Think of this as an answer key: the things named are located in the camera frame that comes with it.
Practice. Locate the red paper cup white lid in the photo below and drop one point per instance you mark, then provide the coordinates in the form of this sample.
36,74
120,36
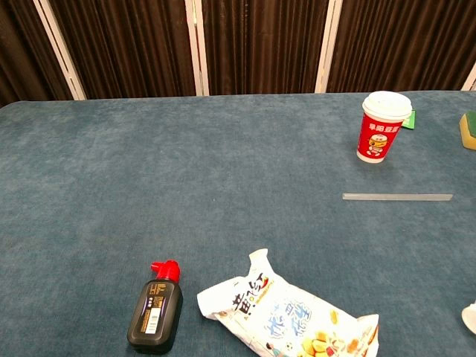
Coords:
377,134

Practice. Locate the blue velvet table cover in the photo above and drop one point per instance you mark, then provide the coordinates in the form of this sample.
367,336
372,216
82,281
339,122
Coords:
186,186

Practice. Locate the white snack bag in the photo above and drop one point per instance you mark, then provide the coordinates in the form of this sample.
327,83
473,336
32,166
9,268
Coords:
267,308

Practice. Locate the dark curtain partition panel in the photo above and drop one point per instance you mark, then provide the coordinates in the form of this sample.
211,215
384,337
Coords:
22,48
126,44
401,41
260,44

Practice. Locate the black ink bottle red cap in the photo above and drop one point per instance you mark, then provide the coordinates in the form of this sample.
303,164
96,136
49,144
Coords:
154,316

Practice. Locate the yellow green sponge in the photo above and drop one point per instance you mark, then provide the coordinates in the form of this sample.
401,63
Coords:
469,134

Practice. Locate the white blue toothpaste tube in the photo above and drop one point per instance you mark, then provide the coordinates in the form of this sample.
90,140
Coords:
470,316

